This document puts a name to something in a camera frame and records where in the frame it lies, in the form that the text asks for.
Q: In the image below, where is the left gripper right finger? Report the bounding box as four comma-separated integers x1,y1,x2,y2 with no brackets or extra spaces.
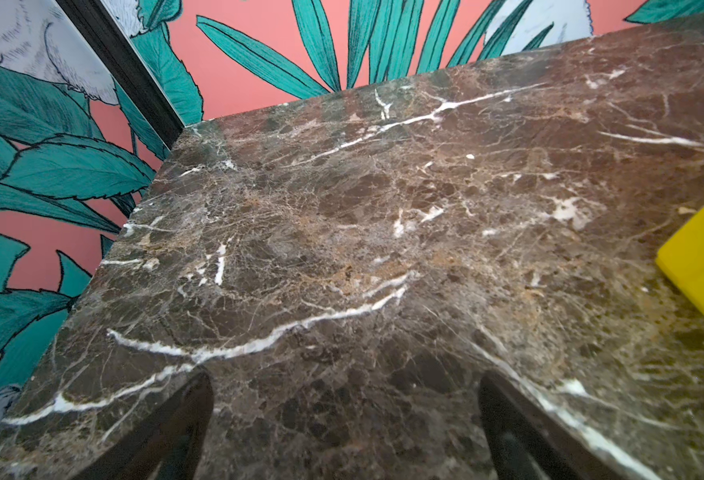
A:
478,370,622,479

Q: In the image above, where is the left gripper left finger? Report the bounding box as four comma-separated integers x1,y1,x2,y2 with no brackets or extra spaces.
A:
74,371,214,479

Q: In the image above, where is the black left frame post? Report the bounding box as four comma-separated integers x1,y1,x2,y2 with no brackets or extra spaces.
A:
56,0,185,148

